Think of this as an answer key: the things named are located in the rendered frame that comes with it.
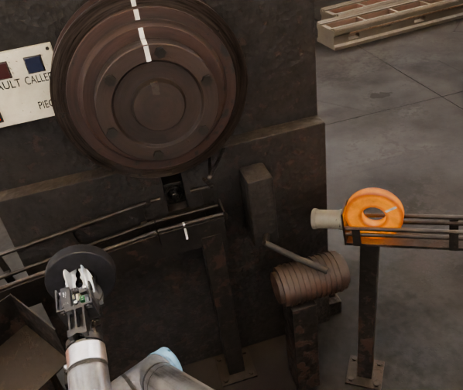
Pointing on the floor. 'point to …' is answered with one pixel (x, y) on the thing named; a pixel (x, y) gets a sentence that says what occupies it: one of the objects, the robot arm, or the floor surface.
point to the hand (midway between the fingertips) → (78, 269)
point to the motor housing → (306, 309)
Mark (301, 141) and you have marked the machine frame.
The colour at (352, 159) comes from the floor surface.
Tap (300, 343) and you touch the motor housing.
